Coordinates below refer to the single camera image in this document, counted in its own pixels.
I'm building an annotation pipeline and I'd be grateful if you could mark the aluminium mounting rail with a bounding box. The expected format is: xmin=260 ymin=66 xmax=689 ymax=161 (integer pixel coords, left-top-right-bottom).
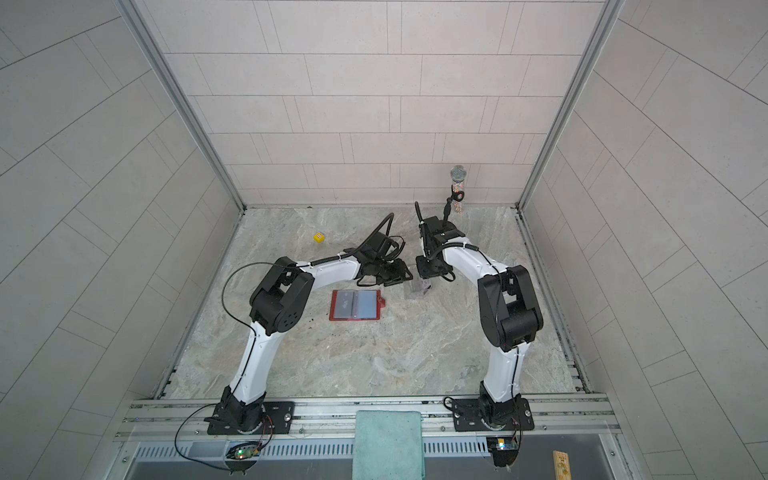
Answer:
xmin=112 ymin=393 xmax=621 ymax=442

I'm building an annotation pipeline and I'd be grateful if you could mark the wooden block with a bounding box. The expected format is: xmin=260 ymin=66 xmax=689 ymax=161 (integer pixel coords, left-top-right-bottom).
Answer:
xmin=553 ymin=451 xmax=572 ymax=480

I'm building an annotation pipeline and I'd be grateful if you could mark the teal folded cloth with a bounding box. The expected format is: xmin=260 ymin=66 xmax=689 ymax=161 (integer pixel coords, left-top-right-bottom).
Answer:
xmin=352 ymin=410 xmax=425 ymax=480

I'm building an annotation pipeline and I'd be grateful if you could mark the green circuit board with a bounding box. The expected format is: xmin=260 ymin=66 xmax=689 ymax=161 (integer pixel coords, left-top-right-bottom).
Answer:
xmin=486 ymin=437 xmax=520 ymax=468
xmin=225 ymin=442 xmax=262 ymax=461

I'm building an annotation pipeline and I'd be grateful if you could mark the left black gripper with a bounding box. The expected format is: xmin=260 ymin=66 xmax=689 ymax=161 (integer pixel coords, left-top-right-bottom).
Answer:
xmin=371 ymin=258 xmax=416 ymax=286

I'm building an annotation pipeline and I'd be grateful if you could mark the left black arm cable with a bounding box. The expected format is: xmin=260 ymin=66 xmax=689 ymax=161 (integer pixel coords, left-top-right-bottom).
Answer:
xmin=173 ymin=212 xmax=396 ymax=472

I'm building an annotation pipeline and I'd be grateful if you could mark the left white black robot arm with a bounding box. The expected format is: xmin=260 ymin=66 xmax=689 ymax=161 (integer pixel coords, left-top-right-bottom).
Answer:
xmin=205 ymin=231 xmax=413 ymax=434

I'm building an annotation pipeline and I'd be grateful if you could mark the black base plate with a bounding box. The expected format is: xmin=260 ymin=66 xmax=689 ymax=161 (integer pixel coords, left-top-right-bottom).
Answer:
xmin=204 ymin=401 xmax=295 ymax=435
xmin=443 ymin=395 xmax=535 ymax=432

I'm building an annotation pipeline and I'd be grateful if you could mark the black microphone stand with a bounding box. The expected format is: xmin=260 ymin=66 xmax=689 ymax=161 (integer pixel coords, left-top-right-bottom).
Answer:
xmin=443 ymin=165 xmax=467 ymax=222

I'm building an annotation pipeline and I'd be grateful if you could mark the clear case with credit cards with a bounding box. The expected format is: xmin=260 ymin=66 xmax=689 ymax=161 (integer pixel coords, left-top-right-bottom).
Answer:
xmin=403 ymin=277 xmax=432 ymax=300

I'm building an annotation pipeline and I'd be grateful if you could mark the red leather card holder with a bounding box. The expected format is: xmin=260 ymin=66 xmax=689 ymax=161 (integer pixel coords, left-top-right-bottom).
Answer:
xmin=329 ymin=290 xmax=386 ymax=321

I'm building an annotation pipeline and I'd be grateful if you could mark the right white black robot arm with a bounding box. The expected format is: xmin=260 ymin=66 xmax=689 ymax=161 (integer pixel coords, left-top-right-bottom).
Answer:
xmin=416 ymin=216 xmax=543 ymax=432

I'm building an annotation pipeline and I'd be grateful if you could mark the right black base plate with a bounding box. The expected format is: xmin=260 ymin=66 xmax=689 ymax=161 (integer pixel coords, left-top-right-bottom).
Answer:
xmin=443 ymin=395 xmax=535 ymax=432

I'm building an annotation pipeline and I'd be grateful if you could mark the left green circuit board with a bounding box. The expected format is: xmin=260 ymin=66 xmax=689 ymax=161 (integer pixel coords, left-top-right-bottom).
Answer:
xmin=225 ymin=442 xmax=262 ymax=461

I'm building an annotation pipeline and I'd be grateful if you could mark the right green circuit board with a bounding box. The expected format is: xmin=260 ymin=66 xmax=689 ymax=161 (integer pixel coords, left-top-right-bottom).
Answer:
xmin=486 ymin=437 xmax=520 ymax=468

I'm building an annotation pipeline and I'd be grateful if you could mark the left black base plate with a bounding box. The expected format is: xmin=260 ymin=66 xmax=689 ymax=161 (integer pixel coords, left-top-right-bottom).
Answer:
xmin=204 ymin=401 xmax=295 ymax=435

